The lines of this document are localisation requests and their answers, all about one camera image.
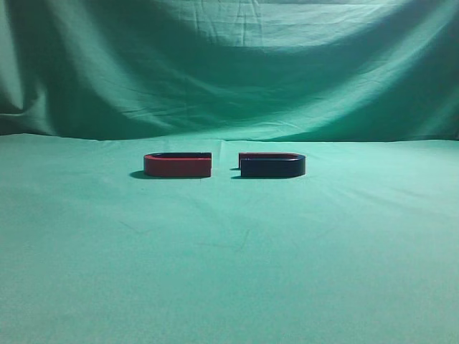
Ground dark blue-fronted horseshoe magnet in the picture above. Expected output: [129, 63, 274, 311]
[238, 152, 306, 178]

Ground red-fronted horseshoe magnet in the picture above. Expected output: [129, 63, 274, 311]
[143, 152, 212, 178]

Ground green cloth backdrop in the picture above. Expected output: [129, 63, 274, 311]
[1, 1, 458, 343]

